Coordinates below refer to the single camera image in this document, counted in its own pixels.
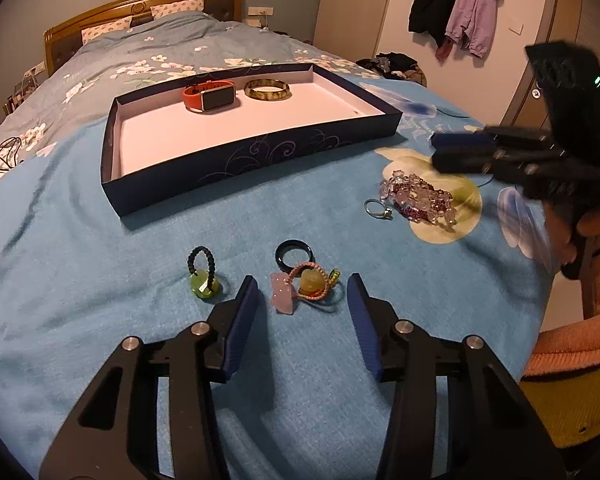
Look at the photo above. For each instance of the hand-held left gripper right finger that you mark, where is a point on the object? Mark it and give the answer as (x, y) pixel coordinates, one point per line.
(365, 330)

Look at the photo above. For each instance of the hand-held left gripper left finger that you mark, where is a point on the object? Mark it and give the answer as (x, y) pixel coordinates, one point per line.
(240, 330)

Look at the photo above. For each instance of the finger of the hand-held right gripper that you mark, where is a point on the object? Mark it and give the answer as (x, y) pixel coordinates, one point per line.
(462, 140)
(462, 160)

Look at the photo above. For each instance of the navy patterned tray box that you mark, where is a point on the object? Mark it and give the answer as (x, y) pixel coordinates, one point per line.
(230, 125)

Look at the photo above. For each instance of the person's right hand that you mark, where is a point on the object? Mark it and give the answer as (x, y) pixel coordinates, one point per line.
(561, 240)

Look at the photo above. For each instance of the pile of dark clothes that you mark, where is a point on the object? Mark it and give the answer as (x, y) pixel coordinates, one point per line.
(395, 62)

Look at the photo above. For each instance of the wooden door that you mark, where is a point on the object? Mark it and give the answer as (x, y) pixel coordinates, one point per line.
(585, 5)

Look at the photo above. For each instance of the purple jacket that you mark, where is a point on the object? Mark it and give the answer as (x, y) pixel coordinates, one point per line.
(475, 10)

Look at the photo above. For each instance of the black jacket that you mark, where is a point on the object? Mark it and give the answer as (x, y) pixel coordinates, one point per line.
(432, 5)

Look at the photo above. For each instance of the light blue blanket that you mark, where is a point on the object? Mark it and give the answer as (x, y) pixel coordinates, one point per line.
(80, 270)

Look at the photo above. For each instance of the green brown bangle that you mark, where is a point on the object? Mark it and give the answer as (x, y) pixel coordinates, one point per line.
(267, 94)

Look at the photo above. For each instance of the pink knit sweater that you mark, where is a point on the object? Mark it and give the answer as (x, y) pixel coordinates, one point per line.
(570, 350)

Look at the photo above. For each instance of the yellow fabric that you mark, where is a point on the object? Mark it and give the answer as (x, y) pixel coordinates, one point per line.
(575, 410)

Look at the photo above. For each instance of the blue floral duvet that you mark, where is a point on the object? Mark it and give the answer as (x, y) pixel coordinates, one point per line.
(130, 60)

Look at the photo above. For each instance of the floral print pillow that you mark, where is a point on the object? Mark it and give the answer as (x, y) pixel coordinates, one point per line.
(177, 7)
(105, 30)

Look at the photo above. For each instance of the cluttered bedside table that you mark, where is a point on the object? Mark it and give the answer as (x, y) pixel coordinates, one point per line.
(22, 90)

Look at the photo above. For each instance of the wooden bed headboard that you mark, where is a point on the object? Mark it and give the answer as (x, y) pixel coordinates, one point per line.
(105, 12)

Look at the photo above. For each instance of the white wall switch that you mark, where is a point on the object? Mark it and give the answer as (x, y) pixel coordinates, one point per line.
(516, 25)

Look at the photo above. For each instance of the white wall socket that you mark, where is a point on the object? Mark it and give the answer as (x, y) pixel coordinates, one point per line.
(260, 11)

